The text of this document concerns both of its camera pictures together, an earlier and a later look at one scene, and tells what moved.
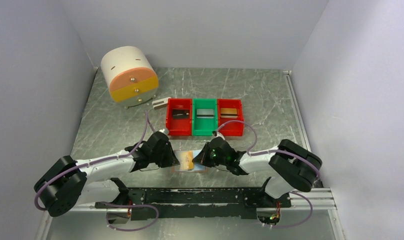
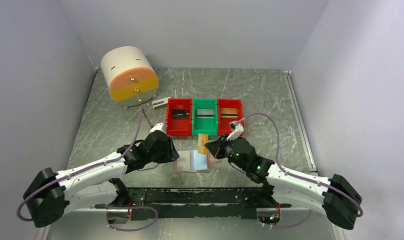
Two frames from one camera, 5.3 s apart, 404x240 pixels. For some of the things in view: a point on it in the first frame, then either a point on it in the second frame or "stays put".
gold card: [228, 113] stays put
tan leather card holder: [184, 158] stays put
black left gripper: [171, 159] stays put
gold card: [186, 157] -> [203, 138]
